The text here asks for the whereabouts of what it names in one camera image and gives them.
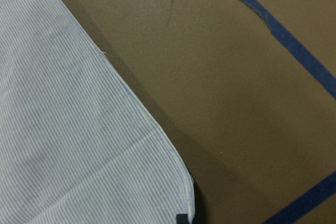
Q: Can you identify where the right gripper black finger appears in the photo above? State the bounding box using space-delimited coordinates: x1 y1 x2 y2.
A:
176 214 188 224

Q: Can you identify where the light blue striped shirt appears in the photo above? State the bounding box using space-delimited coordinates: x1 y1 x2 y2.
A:
1 0 195 223

